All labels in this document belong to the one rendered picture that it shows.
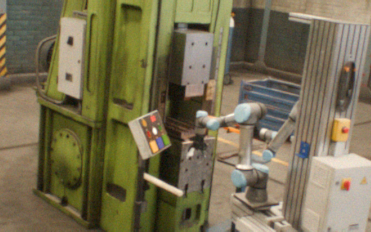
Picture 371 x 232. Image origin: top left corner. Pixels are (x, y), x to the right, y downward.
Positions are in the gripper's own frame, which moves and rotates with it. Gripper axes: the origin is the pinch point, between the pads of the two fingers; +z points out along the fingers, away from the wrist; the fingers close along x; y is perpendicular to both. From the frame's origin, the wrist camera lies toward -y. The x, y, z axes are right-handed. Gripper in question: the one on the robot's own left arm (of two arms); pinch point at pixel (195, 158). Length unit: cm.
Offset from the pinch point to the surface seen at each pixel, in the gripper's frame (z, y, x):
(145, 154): -2.7, -9.4, -35.0
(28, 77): 84, -665, 47
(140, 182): 25.7, -26.7, -28.7
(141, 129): -19.9, -13.7, -38.1
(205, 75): -50, -54, 34
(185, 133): -3, -50, 19
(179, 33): -82, -55, 7
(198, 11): -98, -68, 29
